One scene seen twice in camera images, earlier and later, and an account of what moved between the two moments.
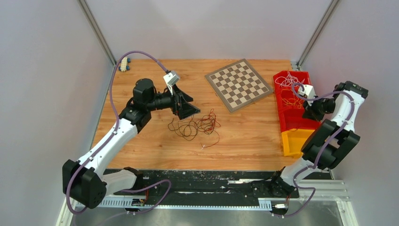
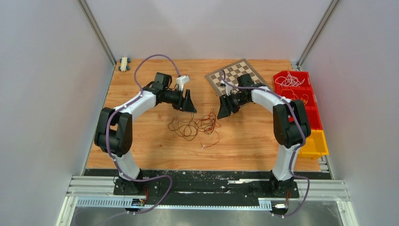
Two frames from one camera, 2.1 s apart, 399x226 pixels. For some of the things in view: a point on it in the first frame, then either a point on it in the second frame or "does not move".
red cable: x=206 y=125 does not move
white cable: x=288 y=81 does not move
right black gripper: x=308 y=114 to x=226 y=107
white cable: x=289 y=80 does not move
